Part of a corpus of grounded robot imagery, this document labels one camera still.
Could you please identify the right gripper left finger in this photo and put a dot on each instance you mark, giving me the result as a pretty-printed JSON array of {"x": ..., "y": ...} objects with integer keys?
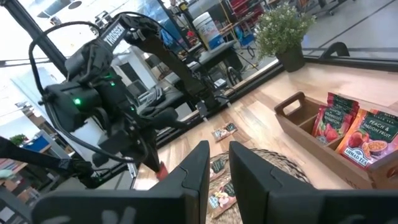
[{"x": 174, "y": 205}]

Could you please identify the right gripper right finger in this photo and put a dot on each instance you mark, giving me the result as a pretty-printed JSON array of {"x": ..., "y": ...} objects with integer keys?
[{"x": 280, "y": 205}]

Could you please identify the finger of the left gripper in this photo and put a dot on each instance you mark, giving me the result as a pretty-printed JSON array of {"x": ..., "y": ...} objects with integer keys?
[
  {"x": 168, "y": 118},
  {"x": 154, "y": 149}
]

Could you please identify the beige vanilla apple tea packet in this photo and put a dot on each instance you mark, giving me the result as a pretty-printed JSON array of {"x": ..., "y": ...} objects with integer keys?
[
  {"x": 224, "y": 132},
  {"x": 218, "y": 168},
  {"x": 222, "y": 200}
]

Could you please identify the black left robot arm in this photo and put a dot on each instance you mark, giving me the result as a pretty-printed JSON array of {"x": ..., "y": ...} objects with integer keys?
[{"x": 174, "y": 62}]

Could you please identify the round woven placemat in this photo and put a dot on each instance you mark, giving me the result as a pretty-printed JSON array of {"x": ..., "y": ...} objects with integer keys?
[{"x": 273, "y": 160}]

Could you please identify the wooden three-compartment tray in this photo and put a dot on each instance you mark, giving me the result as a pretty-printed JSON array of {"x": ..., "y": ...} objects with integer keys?
[{"x": 339, "y": 165}]

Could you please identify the grey side table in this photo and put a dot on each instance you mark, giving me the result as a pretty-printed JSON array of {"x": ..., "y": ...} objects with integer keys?
[{"x": 214, "y": 54}]

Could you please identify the white blue canister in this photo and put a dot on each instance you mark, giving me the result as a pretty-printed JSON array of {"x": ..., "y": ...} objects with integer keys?
[{"x": 207, "y": 31}]

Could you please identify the potted green plant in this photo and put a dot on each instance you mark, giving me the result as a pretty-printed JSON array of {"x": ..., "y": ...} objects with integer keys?
[{"x": 280, "y": 28}]

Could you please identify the black arched mount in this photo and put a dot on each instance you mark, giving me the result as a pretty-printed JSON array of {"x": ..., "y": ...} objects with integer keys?
[{"x": 337, "y": 44}]

